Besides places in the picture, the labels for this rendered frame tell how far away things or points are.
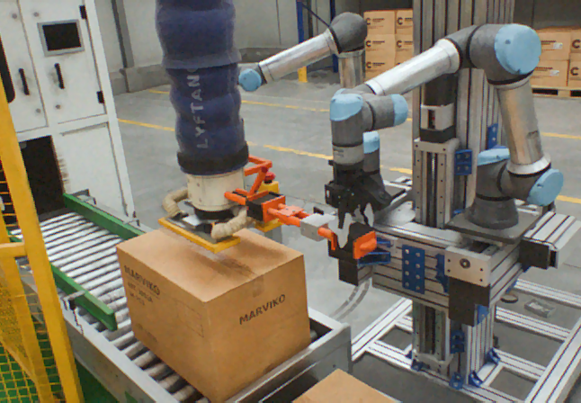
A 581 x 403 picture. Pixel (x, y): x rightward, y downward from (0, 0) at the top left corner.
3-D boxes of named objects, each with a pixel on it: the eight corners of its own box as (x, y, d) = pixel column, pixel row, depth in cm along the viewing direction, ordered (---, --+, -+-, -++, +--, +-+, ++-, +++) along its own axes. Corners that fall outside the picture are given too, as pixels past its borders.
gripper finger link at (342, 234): (328, 241, 140) (337, 206, 139) (345, 249, 136) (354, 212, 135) (320, 241, 138) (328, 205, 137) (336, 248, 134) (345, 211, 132)
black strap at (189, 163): (165, 162, 179) (163, 149, 178) (223, 145, 193) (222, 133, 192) (203, 175, 163) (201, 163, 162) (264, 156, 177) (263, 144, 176)
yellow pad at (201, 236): (157, 224, 190) (156, 210, 188) (183, 215, 196) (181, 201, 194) (215, 255, 165) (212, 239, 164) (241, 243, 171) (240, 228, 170)
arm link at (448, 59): (465, 16, 159) (323, 87, 144) (496, 16, 150) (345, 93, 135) (471, 55, 164) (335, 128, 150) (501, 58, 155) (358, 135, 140)
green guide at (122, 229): (64, 206, 363) (61, 192, 360) (80, 201, 370) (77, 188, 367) (207, 286, 252) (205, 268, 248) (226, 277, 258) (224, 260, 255)
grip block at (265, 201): (245, 216, 165) (243, 198, 163) (270, 206, 171) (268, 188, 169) (263, 224, 159) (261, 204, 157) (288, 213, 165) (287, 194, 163)
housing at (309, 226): (299, 235, 150) (298, 219, 148) (317, 227, 154) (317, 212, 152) (317, 243, 145) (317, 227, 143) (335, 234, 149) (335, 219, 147)
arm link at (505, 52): (528, 182, 175) (494, 14, 149) (571, 196, 162) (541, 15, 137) (500, 202, 172) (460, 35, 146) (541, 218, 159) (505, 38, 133)
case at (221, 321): (133, 335, 221) (114, 245, 207) (217, 295, 245) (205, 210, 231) (221, 411, 178) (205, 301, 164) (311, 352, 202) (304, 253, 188)
